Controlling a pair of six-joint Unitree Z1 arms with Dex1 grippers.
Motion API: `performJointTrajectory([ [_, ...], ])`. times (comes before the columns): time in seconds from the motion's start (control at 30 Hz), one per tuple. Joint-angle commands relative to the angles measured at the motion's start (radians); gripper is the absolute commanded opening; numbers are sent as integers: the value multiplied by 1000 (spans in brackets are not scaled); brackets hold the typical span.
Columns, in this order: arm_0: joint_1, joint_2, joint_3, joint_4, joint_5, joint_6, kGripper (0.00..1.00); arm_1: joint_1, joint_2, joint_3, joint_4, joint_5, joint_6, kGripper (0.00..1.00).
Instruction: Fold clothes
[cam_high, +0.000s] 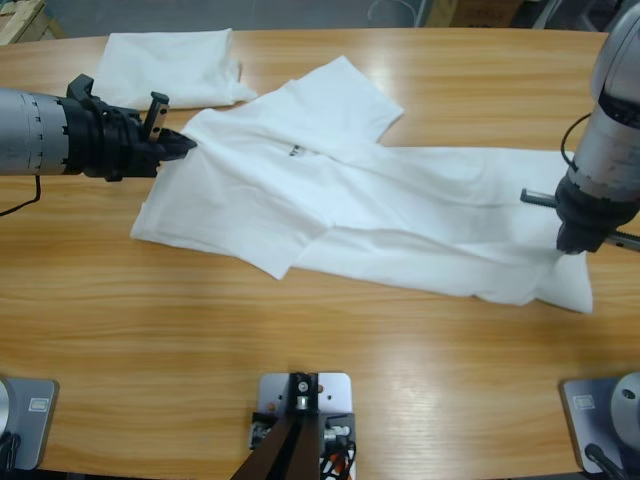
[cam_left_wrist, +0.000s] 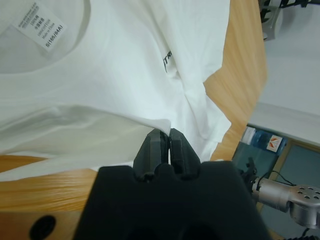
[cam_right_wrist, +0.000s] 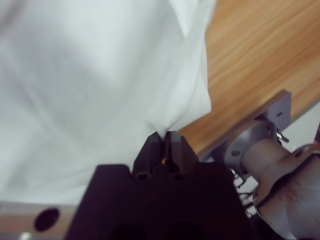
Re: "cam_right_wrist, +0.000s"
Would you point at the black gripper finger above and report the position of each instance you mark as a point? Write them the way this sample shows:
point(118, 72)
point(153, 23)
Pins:
point(180, 157)
point(150, 157)

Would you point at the white t-shirt with small logo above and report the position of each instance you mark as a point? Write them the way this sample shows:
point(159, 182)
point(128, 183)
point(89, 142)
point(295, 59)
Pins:
point(75, 100)

